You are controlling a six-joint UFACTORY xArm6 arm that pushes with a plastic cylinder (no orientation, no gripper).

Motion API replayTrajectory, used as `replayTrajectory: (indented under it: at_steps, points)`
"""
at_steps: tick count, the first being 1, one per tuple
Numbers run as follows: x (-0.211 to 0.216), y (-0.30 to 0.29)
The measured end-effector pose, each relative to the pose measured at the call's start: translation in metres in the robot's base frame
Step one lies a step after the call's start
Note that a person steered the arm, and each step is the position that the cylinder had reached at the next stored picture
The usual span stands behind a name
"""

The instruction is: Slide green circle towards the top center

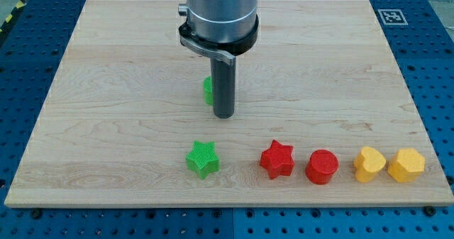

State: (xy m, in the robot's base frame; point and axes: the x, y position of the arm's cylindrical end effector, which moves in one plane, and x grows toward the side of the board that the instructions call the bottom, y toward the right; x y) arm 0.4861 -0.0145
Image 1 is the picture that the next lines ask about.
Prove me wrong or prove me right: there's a green circle block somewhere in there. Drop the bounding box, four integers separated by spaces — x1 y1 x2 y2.
202 76 213 106

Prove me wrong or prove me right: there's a black clamp ring with lever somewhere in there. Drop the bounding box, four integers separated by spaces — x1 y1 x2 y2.
178 15 259 66

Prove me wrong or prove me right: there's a yellow hexagon block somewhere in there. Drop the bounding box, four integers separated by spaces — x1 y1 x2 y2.
387 148 426 183

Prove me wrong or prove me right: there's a green star block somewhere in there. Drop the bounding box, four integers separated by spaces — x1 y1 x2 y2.
186 140 220 179

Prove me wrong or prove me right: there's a white fiducial marker tag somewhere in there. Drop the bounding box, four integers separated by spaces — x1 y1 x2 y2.
378 9 408 26

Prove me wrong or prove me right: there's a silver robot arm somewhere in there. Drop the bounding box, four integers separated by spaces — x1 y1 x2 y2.
178 0 260 118

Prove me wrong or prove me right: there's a red circle block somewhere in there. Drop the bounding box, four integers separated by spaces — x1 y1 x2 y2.
305 149 339 185

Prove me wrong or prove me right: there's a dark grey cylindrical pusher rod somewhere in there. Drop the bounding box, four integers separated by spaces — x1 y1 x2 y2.
211 59 236 118

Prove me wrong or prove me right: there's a yellow heart block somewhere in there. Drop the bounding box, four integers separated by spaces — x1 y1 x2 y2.
353 146 386 183

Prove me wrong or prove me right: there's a wooden board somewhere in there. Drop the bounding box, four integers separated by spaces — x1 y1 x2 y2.
4 0 453 209

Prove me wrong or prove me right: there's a red star block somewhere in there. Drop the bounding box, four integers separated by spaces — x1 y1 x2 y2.
260 140 294 179

